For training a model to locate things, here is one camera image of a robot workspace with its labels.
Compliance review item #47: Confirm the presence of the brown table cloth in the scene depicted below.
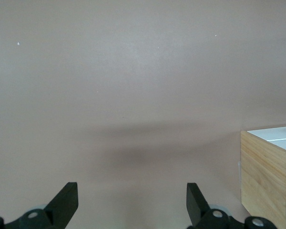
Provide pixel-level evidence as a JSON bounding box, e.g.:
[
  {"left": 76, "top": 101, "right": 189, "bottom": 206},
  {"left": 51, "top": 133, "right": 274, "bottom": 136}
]
[{"left": 0, "top": 0, "right": 286, "bottom": 229}]

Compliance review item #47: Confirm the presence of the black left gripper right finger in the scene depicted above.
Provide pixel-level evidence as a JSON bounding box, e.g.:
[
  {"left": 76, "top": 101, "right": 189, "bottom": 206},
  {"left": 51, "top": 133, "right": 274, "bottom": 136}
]
[{"left": 186, "top": 182, "right": 277, "bottom": 229}]

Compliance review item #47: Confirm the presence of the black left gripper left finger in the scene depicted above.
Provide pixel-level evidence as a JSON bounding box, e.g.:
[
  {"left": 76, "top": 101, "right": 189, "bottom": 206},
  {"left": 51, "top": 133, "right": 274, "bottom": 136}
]
[{"left": 0, "top": 182, "right": 79, "bottom": 229}]

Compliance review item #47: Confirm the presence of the white drawer without handle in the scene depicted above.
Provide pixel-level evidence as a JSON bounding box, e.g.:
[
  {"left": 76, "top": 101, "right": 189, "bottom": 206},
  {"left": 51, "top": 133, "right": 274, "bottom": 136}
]
[{"left": 246, "top": 125, "right": 286, "bottom": 141}]

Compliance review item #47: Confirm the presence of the light wooden drawer cabinet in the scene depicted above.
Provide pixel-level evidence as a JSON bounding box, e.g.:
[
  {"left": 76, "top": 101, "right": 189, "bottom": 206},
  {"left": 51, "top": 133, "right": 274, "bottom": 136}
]
[{"left": 240, "top": 124, "right": 286, "bottom": 229}]

